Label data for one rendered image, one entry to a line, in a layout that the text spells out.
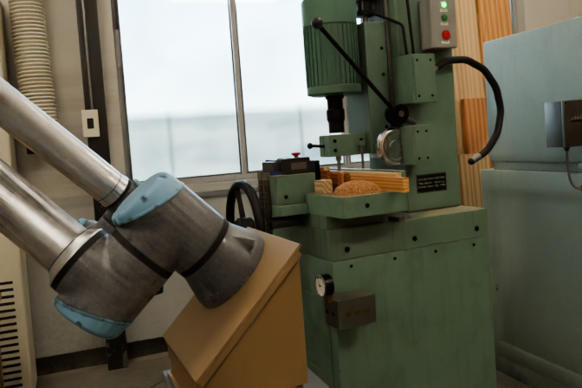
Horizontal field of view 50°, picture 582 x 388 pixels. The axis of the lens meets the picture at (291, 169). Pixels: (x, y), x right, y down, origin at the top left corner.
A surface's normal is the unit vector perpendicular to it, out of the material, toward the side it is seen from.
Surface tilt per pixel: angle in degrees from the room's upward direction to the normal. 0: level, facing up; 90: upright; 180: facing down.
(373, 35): 90
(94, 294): 81
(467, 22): 87
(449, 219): 90
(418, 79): 90
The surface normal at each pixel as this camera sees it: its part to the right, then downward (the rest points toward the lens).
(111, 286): 0.12, -0.10
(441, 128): 0.42, 0.02
